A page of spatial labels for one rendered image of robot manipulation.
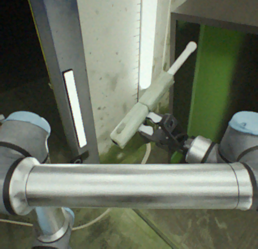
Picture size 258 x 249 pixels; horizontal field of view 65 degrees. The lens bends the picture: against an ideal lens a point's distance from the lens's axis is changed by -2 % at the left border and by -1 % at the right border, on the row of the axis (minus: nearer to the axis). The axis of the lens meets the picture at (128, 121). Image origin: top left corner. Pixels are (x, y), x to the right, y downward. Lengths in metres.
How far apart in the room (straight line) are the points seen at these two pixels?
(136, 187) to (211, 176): 0.14
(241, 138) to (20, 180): 0.47
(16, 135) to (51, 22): 0.75
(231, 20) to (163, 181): 0.60
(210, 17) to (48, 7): 0.73
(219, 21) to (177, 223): 1.59
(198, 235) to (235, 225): 0.34
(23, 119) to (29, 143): 0.07
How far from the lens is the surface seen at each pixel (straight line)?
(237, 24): 0.81
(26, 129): 0.55
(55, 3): 1.18
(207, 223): 2.03
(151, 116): 0.69
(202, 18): 0.84
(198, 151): 0.61
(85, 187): 0.40
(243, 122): 0.52
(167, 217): 1.97
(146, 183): 0.39
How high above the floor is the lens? 1.81
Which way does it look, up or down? 40 degrees down
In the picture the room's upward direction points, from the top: straight up
